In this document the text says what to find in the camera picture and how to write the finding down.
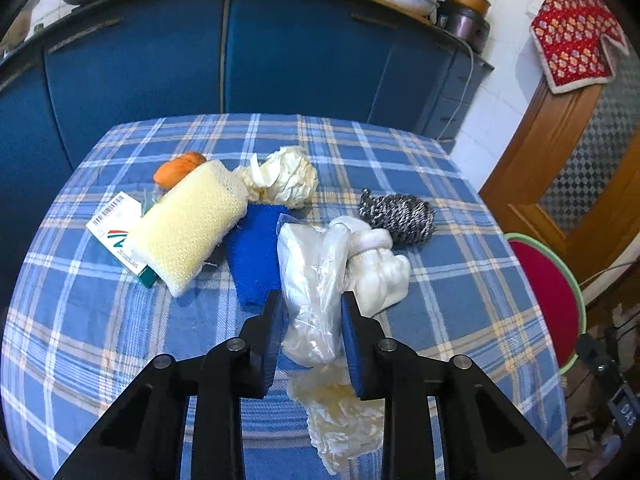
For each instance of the white yarn skein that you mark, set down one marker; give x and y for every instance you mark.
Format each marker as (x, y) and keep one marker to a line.
(380, 270)

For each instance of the blue plaid tablecloth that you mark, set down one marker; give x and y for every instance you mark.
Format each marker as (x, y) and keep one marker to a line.
(350, 160)

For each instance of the cream paper ball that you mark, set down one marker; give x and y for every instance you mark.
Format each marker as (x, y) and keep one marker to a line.
(285, 175)

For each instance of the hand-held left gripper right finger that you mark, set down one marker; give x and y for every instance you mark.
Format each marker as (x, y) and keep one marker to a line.
(352, 355)

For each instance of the dark metal pot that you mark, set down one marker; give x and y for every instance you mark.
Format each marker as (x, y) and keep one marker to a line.
(465, 27)

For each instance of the clear plastic bag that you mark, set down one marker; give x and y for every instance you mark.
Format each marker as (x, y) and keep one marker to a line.
(310, 270)

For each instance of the blue scouring cloth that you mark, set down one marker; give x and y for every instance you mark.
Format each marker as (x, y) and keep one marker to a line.
(252, 245)

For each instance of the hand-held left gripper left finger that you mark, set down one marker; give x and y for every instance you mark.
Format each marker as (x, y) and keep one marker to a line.
(273, 355)

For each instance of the orange cloth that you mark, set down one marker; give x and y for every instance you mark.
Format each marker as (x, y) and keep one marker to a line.
(172, 170)

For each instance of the yellow loofah sponge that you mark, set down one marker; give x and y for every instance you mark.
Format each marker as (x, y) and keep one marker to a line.
(185, 225)

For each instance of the black white yarn ball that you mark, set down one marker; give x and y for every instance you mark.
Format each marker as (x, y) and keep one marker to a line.
(400, 217)

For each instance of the blue kitchen cabinet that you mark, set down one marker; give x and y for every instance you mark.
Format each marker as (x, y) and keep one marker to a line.
(300, 50)

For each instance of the wooden door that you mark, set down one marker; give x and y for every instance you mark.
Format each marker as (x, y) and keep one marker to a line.
(530, 170)

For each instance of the white medicine box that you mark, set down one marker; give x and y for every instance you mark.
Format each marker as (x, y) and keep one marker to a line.
(112, 215)

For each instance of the red crocheted cloth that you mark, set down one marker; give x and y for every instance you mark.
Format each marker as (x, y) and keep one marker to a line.
(575, 30)

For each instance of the red stool with green rim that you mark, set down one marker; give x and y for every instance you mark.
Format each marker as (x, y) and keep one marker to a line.
(545, 290)

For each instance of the beige bag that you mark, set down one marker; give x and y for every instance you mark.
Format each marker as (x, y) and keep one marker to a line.
(22, 22)

